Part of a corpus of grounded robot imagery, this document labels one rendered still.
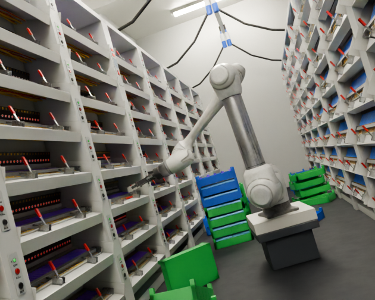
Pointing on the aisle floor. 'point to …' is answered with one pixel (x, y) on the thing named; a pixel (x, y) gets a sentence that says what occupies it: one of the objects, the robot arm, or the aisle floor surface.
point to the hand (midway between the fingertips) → (133, 187)
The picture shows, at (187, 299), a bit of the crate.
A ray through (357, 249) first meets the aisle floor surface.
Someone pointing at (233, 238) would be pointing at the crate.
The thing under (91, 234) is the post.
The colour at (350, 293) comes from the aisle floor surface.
